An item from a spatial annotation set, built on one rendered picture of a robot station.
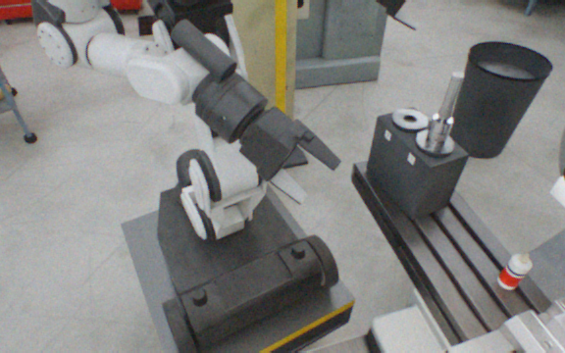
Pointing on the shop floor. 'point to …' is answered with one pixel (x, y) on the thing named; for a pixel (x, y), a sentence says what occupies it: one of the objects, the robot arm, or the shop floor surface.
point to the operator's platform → (156, 283)
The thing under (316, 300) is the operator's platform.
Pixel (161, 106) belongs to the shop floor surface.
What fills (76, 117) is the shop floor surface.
